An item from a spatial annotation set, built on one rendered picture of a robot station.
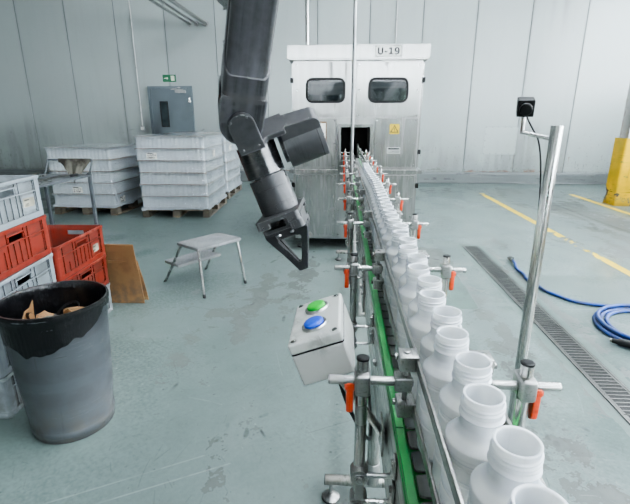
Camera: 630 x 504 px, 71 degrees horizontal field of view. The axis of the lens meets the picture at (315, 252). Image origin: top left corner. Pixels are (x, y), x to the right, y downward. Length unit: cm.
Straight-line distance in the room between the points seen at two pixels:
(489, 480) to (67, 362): 195
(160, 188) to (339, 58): 339
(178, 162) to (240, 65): 616
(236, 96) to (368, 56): 419
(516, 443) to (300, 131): 45
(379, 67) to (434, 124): 579
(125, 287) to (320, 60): 284
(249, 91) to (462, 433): 44
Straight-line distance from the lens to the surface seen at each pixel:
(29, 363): 222
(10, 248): 263
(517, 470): 39
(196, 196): 670
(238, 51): 57
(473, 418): 44
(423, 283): 69
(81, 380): 225
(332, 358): 63
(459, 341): 53
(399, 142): 478
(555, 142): 147
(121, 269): 367
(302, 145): 63
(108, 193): 732
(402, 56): 478
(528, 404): 66
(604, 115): 1169
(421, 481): 59
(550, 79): 1118
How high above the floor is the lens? 140
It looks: 17 degrees down
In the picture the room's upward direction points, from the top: straight up
